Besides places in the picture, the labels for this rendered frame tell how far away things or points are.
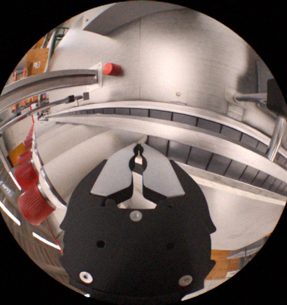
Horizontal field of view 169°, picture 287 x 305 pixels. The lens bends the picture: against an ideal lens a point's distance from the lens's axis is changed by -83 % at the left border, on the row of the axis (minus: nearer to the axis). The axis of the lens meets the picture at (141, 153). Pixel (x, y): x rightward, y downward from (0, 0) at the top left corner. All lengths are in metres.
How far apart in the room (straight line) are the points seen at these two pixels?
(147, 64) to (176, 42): 0.08
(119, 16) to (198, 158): 0.37
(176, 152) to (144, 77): 0.17
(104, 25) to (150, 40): 0.15
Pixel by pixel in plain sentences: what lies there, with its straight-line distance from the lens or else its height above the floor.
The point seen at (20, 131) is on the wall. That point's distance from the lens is 7.94.
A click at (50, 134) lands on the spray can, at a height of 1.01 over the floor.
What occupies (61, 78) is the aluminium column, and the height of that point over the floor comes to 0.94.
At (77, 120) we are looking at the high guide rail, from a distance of 0.16.
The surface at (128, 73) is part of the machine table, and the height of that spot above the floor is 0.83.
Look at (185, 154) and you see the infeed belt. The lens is 0.17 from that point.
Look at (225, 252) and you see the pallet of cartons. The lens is 3.53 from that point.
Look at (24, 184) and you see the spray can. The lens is 0.15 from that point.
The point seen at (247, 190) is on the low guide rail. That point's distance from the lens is 0.20.
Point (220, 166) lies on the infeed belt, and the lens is 0.18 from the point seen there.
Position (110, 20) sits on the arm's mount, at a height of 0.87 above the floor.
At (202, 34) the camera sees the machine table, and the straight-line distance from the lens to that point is 0.26.
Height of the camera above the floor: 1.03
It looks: 47 degrees down
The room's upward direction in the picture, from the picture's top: 133 degrees counter-clockwise
